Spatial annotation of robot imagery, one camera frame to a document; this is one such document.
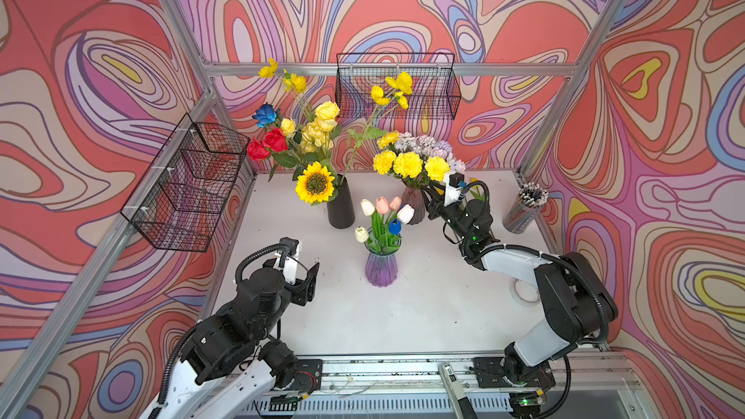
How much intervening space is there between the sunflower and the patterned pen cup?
2.09 feet

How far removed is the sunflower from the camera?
26.1 inches

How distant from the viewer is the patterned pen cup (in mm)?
903
